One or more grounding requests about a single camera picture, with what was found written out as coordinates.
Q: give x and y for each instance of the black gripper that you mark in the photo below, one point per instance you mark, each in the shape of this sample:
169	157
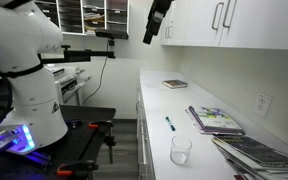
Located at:
161	8

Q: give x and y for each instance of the clear drinking glass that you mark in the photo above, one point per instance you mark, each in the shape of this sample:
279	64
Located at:
180	150

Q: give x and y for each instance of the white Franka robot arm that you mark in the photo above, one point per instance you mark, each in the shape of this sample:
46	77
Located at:
20	50

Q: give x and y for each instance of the small dark hardcover book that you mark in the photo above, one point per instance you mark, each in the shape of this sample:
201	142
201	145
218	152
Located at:
174	83

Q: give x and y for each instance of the white paper sorter shelf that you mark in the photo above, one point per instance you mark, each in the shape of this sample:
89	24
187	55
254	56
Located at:
84	16

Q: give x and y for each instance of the teal capped marker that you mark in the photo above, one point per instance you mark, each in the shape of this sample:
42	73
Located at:
170	123

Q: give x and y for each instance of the white office printer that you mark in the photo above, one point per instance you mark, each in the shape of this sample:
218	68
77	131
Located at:
67	85

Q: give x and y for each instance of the purple folder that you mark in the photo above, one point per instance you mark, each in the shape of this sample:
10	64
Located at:
197	125

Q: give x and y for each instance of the colourful printed brochure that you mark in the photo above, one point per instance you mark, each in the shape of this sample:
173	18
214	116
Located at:
214	117

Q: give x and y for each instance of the black orange bar clamp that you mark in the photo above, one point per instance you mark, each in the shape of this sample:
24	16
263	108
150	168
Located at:
100	125
75	166

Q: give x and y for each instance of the white counter base cabinet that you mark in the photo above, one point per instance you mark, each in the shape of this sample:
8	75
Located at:
147	156

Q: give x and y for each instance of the black robot table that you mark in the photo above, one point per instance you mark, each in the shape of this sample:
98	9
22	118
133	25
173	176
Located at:
80	140

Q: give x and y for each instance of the dark cover magazine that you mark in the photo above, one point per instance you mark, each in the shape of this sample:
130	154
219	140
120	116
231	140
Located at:
257	150

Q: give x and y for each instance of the white magazine stack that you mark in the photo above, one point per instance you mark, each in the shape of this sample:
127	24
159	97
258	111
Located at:
250	168

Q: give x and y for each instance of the black stereo camera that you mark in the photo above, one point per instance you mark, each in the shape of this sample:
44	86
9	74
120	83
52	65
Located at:
112	34

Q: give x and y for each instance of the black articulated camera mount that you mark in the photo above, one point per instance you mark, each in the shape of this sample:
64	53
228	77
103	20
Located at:
77	55

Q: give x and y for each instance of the white upper wall cabinet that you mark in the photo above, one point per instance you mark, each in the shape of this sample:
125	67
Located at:
250	20

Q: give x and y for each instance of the white wall power outlet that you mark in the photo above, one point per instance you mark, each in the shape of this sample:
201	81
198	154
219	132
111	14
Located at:
262	104

